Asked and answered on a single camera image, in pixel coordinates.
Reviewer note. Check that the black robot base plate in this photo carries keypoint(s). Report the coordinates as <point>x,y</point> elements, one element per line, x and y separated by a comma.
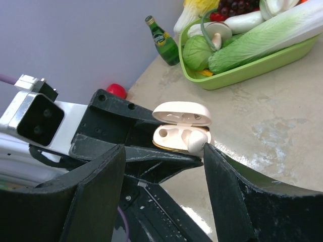
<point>149,213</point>

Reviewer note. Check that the white radish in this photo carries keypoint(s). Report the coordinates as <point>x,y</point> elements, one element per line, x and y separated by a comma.
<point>238,24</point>

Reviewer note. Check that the white earbud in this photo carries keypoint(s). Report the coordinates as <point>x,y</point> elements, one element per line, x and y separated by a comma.
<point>196,143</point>

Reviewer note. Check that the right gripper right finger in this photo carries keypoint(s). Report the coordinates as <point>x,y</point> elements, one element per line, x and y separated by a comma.
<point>250,206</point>

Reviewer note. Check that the yellow napa cabbage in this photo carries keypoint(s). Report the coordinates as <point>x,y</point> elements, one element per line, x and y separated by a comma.
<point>193,9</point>

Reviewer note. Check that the green lettuce head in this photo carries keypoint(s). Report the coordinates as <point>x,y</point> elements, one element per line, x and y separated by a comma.
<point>271,8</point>

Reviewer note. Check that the beige earbud charging case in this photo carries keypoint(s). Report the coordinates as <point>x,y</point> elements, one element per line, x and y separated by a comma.
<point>180,119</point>

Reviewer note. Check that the purple grapes bunch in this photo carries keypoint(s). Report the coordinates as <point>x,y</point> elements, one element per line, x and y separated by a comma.
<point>231,8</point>

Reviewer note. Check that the round green cabbage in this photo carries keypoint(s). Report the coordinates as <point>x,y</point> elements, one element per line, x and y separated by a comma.
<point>196,53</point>

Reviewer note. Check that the red chili pepper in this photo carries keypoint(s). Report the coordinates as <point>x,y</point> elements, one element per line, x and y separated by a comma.
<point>217,17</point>

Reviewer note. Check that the green glass bottle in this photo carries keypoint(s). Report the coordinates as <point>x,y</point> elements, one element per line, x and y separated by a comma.
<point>164,43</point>

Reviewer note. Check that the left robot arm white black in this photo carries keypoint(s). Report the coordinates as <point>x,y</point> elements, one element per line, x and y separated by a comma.
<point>33,165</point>

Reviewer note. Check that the red tomato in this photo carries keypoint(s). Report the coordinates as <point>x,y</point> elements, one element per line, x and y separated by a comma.
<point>117,90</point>

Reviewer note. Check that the green plastic basket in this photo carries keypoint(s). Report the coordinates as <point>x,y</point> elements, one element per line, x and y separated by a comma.
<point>247,71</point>

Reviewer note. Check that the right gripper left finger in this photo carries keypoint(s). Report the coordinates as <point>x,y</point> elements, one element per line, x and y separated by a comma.
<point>80,205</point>

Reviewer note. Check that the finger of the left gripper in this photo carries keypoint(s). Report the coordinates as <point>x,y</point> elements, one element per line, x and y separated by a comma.
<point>149,165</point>
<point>118,121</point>

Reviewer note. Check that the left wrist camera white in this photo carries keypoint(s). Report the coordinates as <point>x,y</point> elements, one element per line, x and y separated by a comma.
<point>36,116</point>

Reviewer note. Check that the beige mushroom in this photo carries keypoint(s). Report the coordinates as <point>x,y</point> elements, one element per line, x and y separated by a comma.
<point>216,34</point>

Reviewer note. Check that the long green napa cabbage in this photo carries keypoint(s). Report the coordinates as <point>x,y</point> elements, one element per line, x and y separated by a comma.
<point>291,27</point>

